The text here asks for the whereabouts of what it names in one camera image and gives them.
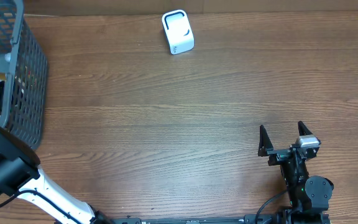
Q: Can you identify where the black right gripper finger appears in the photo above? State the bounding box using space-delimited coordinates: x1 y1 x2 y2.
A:
258 125 273 157
298 121 313 136

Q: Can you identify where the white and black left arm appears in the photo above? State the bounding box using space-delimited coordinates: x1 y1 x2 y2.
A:
0 86 111 223

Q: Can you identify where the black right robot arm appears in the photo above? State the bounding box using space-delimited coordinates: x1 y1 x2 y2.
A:
254 121 334 224

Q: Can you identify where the white barcode scanner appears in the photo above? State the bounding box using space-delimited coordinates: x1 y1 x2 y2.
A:
162 9 195 55

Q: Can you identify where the grey plastic mesh basket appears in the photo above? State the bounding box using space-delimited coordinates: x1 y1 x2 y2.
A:
0 0 48 150

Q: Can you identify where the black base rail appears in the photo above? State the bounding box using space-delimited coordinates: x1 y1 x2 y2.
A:
110 215 331 224

